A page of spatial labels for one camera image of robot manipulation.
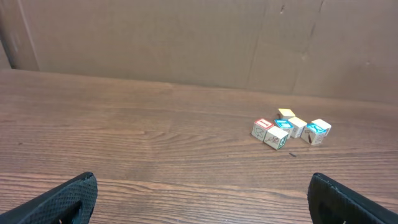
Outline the wooden block red I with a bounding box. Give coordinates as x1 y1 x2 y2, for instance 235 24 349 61
251 118 274 141

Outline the wooden block yellow far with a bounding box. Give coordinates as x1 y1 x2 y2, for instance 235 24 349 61
277 108 295 119

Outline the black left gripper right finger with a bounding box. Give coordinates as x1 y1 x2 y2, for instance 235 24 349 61
307 173 397 224

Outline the wooden block plain picture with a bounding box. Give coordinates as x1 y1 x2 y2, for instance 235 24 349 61
312 119 331 136

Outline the wooden block blue L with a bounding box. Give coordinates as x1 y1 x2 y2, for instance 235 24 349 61
274 119 294 139

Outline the wooden block plain yellow top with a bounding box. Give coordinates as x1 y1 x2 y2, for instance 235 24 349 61
288 117 307 138

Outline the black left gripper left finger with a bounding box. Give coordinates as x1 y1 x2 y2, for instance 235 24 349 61
1 172 98 224

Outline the wooden block blue X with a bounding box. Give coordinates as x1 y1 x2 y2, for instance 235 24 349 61
301 123 326 145

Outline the wooden block green side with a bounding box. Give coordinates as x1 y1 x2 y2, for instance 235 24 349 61
263 126 289 150

